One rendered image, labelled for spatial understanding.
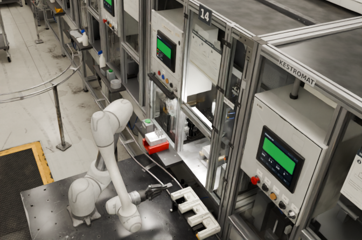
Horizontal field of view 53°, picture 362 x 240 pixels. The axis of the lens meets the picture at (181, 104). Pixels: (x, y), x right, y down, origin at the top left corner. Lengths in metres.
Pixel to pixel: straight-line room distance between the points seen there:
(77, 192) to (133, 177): 0.55
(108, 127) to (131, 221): 0.56
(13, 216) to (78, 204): 1.27
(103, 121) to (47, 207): 0.93
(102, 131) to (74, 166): 1.98
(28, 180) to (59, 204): 1.23
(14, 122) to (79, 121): 0.74
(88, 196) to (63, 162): 1.63
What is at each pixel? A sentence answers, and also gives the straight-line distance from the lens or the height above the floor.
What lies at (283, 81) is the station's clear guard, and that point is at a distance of 1.60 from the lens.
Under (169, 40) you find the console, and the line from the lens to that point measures 2.32.
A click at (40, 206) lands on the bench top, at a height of 0.68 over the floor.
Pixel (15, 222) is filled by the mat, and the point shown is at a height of 0.01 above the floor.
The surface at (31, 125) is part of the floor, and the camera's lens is 4.61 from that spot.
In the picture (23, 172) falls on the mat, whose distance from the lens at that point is 3.99.
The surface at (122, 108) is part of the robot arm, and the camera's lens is 2.09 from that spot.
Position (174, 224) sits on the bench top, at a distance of 2.53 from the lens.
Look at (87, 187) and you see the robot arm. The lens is 2.41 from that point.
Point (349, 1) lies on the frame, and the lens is 2.30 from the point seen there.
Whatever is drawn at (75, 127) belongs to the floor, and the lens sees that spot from 4.46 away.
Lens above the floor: 2.67
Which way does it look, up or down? 34 degrees down
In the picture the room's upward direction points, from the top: 4 degrees clockwise
